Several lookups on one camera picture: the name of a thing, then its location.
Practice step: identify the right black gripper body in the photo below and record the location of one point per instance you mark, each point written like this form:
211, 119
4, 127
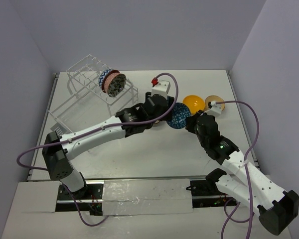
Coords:
192, 127

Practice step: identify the blue triangle pattern bowl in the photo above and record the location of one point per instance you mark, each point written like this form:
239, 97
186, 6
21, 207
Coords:
179, 114

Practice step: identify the black white floral bowl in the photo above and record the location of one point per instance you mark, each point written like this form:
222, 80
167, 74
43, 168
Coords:
114, 83

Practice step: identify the orange red patterned bowl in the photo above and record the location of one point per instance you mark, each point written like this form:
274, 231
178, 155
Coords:
103, 77

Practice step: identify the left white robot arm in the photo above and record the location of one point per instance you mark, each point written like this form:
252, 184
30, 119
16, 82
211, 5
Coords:
58, 151

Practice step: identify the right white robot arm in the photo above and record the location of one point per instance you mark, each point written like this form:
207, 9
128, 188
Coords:
274, 206

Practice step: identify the yellow bowl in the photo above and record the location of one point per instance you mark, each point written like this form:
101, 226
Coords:
194, 103

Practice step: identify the tan beige bowl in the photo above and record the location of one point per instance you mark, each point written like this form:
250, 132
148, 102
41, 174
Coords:
211, 98

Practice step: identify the silver tape sheet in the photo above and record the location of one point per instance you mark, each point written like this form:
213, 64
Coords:
146, 197

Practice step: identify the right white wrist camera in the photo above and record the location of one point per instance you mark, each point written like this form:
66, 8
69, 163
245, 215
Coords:
215, 109

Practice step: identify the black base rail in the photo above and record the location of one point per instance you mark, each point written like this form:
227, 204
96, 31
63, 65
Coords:
204, 195

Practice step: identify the white wire dish rack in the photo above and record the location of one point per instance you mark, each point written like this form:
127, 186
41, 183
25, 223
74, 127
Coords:
86, 104

